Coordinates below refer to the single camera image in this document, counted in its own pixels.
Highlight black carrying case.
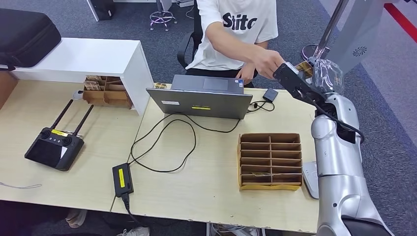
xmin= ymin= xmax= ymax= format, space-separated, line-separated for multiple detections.
xmin=0 ymin=8 xmax=62 ymax=72

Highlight cards in small organizer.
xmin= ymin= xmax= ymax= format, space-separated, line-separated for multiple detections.
xmin=84 ymin=76 xmax=102 ymax=92

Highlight black mains power cord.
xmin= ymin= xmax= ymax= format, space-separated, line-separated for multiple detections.
xmin=121 ymin=194 xmax=141 ymax=225

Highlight black adapter to laptop cable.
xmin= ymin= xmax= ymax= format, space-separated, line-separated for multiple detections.
xmin=129 ymin=113 xmax=241 ymax=174

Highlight thin white cable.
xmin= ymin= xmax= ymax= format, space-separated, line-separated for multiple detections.
xmin=0 ymin=181 xmax=42 ymax=190

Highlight small cardboard organizer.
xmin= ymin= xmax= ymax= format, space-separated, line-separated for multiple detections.
xmin=82 ymin=75 xmax=133 ymax=110

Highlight black power adapter yellow label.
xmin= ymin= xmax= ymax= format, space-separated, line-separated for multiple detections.
xmin=112 ymin=163 xmax=135 ymax=198

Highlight white cable bundle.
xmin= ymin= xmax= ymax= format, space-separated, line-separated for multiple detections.
xmin=208 ymin=224 xmax=261 ymax=236

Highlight person's left hand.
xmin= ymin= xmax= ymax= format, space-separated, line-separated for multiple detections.
xmin=239 ymin=61 xmax=258 ymax=86

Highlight chrome stanchion post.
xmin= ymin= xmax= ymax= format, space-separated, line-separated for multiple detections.
xmin=301 ymin=0 xmax=349 ymax=62

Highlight white desk shelf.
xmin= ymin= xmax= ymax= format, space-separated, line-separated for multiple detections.
xmin=10 ymin=37 xmax=154 ymax=117

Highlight large cardboard card organizer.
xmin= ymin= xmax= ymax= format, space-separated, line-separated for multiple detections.
xmin=237 ymin=133 xmax=303 ymax=192

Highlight person's ID card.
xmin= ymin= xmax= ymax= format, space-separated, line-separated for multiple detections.
xmin=295 ymin=60 xmax=314 ymax=77

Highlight white sneaker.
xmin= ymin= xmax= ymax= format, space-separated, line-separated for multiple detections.
xmin=118 ymin=227 xmax=150 ymax=236

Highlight black remote controller with antennas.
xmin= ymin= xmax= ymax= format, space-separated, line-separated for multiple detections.
xmin=24 ymin=99 xmax=94 ymax=172

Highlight pale shoe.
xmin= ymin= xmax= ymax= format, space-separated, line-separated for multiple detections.
xmin=65 ymin=209 xmax=88 ymax=229

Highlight person's right hand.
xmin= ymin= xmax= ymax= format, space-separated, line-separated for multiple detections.
xmin=252 ymin=49 xmax=286 ymax=80

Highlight black external drive cable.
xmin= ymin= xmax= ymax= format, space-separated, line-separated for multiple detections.
xmin=246 ymin=100 xmax=275 ymax=114

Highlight chrome stool base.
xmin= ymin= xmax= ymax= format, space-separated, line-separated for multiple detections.
xmin=149 ymin=0 xmax=178 ymax=32

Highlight person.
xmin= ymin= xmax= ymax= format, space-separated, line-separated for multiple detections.
xmin=185 ymin=0 xmax=286 ymax=89

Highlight grey kiosk stand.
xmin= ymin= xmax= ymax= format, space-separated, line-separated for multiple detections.
xmin=326 ymin=0 xmax=385 ymax=74

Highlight small black external drive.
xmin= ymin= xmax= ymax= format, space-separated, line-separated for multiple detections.
xmin=262 ymin=88 xmax=279 ymax=103

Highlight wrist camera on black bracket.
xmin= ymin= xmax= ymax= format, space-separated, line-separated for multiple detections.
xmin=273 ymin=62 xmax=327 ymax=110

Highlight grey laptop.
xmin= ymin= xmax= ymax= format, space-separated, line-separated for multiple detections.
xmin=146 ymin=75 xmax=253 ymax=120

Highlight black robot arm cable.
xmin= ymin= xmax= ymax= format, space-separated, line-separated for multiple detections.
xmin=304 ymin=94 xmax=365 ymax=144

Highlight grey-white card reader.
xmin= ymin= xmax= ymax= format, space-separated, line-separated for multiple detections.
xmin=302 ymin=162 xmax=320 ymax=200

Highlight black computer tower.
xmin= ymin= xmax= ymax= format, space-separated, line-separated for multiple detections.
xmin=86 ymin=0 xmax=116 ymax=22

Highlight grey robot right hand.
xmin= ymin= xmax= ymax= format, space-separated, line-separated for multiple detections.
xmin=307 ymin=57 xmax=345 ymax=96

